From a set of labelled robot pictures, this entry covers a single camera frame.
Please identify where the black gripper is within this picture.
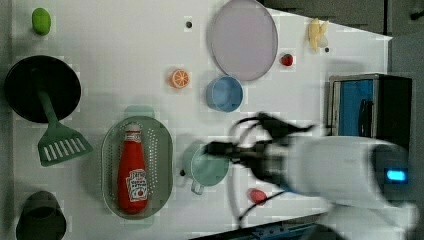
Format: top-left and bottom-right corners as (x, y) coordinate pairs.
(204, 140), (289, 189)

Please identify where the red ketchup bottle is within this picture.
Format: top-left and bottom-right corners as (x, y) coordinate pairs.
(117, 123), (148, 214)

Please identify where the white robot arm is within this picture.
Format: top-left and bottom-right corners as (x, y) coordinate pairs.
(205, 136), (418, 240)

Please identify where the green strainer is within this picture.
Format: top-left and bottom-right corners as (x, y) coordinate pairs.
(100, 105), (173, 226)

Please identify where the green cup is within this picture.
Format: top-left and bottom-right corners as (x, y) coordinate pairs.
(180, 142), (230, 195)

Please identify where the blue bowl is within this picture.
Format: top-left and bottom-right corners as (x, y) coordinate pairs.
(206, 76), (244, 112)

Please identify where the pink toy strawberry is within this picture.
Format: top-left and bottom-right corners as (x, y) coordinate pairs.
(248, 188), (267, 205)

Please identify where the toy orange slice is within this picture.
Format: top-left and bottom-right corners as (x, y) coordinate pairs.
(169, 69), (190, 89)

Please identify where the grey round plate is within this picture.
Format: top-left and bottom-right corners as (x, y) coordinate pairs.
(209, 0), (278, 81)

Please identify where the red toy strawberry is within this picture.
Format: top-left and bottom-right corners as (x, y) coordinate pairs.
(280, 54), (294, 67)

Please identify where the toy peeled banana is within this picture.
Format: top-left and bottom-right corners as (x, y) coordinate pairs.
(308, 18), (329, 52)

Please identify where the green slotted spatula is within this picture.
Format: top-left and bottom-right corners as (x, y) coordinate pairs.
(37, 90), (93, 167)

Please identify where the silver toaster oven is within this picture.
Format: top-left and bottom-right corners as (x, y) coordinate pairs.
(326, 73), (412, 149)

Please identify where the dark grey cup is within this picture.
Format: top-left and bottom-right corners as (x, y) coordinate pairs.
(15, 191), (67, 240)

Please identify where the black pan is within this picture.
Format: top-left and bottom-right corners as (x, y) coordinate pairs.
(4, 55), (81, 123)

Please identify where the green toy lime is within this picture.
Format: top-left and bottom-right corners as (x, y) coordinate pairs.
(31, 8), (52, 36)

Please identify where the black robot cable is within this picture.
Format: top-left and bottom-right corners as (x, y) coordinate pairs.
(226, 112), (316, 229)

